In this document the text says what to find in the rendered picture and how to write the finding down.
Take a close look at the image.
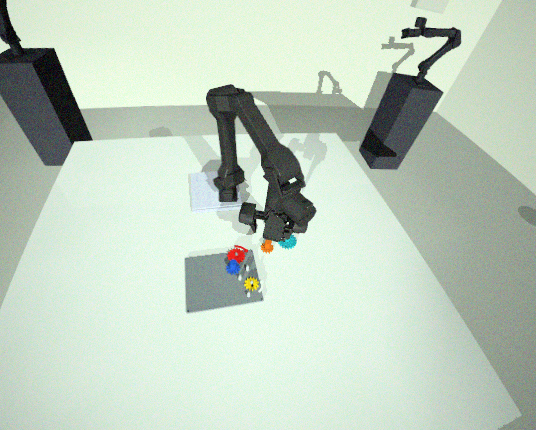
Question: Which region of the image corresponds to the blue gear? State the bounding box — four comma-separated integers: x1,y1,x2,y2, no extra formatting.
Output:
226,259,240,275

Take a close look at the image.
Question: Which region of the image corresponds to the cyan gear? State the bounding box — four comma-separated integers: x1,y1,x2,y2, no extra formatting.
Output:
278,234,297,250

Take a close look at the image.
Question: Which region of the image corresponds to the yellow gear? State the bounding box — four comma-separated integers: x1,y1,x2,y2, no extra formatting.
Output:
244,277,259,291

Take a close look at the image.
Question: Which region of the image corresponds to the orange gear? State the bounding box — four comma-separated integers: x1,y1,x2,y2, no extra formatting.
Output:
261,240,274,254

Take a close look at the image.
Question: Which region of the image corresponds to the red gear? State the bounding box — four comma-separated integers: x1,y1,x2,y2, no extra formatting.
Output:
227,248,245,264

